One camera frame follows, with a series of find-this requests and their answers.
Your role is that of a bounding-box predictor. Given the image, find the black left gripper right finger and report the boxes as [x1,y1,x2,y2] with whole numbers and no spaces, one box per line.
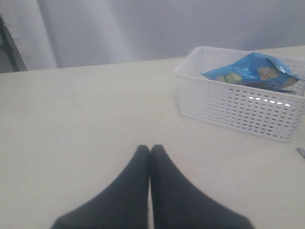
[150,145,253,229]

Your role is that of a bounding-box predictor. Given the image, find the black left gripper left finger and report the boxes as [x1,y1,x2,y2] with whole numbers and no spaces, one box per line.
[52,145,150,229]

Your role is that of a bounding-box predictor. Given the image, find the white perforated plastic basket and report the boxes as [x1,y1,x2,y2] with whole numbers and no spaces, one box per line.
[175,46,305,143]

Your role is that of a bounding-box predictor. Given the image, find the silver table knife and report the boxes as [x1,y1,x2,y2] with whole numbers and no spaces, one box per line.
[296,147,305,158]

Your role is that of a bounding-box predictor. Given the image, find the blue cloth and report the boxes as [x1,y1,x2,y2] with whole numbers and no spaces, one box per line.
[201,52,302,90]

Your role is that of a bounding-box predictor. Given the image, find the dark metal frame post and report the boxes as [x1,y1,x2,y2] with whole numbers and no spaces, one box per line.
[0,16,28,73]

